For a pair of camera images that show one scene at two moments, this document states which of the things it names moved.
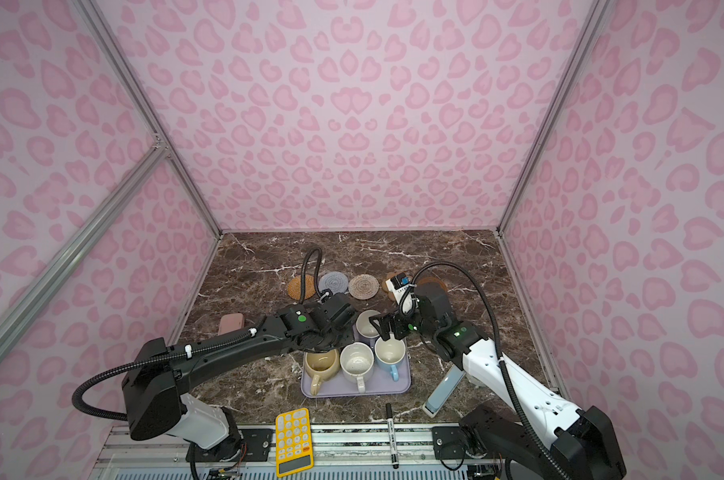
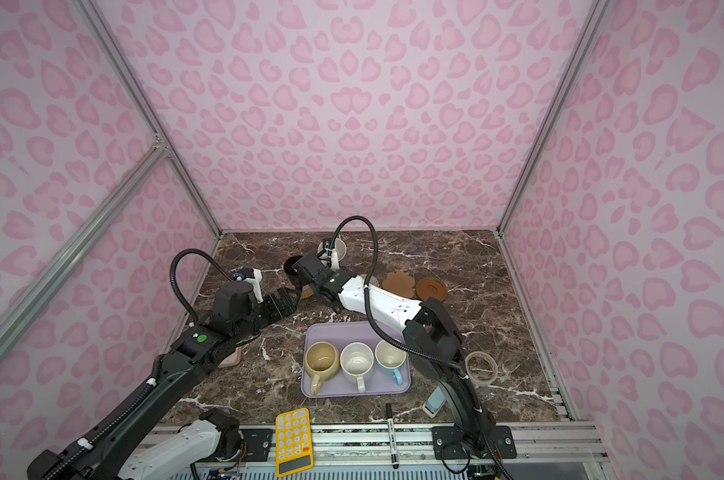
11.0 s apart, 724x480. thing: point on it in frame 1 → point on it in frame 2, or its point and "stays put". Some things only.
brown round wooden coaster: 433,280 stays put
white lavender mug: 363,323 → 340,247
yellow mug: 321,366 stays put
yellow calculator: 294,450 stays put
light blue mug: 389,354 stays put
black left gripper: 350,332 → 277,311
